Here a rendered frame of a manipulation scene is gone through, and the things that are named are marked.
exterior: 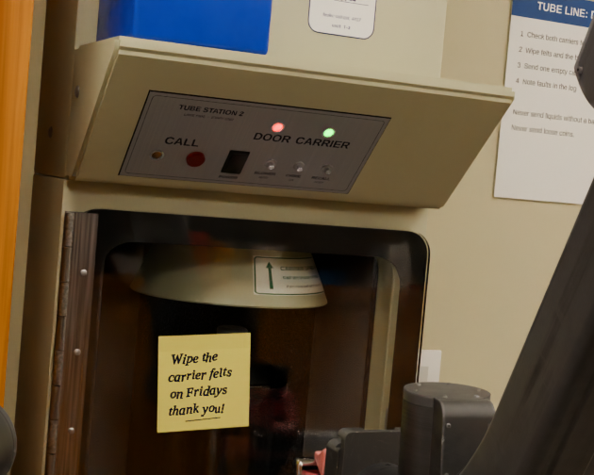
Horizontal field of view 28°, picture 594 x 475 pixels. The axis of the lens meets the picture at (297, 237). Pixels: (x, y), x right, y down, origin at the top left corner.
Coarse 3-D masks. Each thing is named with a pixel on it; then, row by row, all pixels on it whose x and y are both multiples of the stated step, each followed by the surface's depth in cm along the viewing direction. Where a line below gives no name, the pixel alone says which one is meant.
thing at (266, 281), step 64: (128, 256) 90; (192, 256) 92; (256, 256) 94; (320, 256) 96; (384, 256) 99; (128, 320) 91; (192, 320) 93; (256, 320) 95; (320, 320) 97; (384, 320) 99; (128, 384) 91; (256, 384) 95; (320, 384) 97; (384, 384) 100; (128, 448) 92; (192, 448) 94; (256, 448) 96; (320, 448) 98
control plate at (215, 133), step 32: (160, 96) 82; (192, 96) 83; (160, 128) 85; (192, 128) 85; (224, 128) 86; (256, 128) 87; (288, 128) 88; (320, 128) 89; (352, 128) 89; (384, 128) 90; (128, 160) 86; (160, 160) 87; (224, 160) 89; (256, 160) 90; (288, 160) 91; (320, 160) 91; (352, 160) 92
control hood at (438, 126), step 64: (128, 64) 79; (192, 64) 81; (256, 64) 82; (320, 64) 85; (128, 128) 84; (448, 128) 92; (256, 192) 93; (320, 192) 95; (384, 192) 96; (448, 192) 98
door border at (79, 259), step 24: (96, 216) 89; (96, 240) 89; (72, 264) 89; (72, 288) 89; (72, 312) 89; (72, 336) 89; (72, 360) 89; (72, 384) 89; (72, 408) 90; (72, 432) 90; (48, 456) 89; (72, 456) 90
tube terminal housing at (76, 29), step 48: (48, 0) 97; (96, 0) 89; (288, 0) 95; (384, 0) 99; (432, 0) 101; (48, 48) 96; (288, 48) 96; (336, 48) 97; (384, 48) 99; (432, 48) 101; (48, 96) 95; (48, 144) 94; (48, 192) 93; (96, 192) 90; (144, 192) 92; (192, 192) 93; (48, 240) 92; (48, 288) 92; (48, 336) 91; (48, 384) 90
